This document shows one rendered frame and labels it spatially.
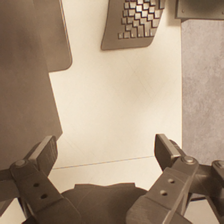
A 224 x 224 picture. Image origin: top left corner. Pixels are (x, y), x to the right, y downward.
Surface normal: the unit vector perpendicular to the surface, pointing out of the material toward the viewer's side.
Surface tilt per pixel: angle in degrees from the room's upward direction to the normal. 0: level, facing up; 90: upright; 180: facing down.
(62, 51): 0
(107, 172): 0
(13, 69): 86
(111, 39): 5
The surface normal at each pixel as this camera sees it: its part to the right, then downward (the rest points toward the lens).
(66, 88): 0.03, 0.30
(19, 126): 0.99, -0.11
